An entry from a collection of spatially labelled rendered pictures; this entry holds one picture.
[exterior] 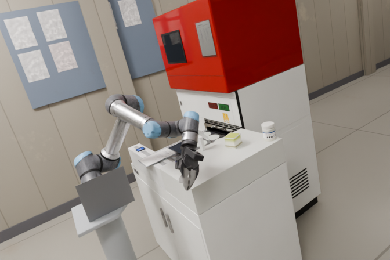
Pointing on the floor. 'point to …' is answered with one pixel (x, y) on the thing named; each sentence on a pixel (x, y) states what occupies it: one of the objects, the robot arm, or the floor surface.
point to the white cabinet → (227, 221)
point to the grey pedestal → (107, 233)
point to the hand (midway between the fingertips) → (188, 187)
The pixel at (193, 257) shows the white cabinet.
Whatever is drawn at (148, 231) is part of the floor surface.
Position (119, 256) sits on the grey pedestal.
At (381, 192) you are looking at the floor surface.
